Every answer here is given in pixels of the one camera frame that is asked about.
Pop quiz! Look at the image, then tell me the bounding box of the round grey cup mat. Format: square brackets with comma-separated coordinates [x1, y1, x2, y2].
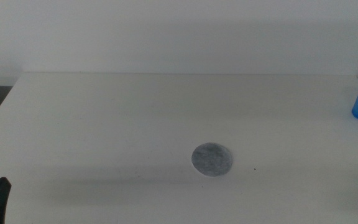
[191, 142, 234, 178]

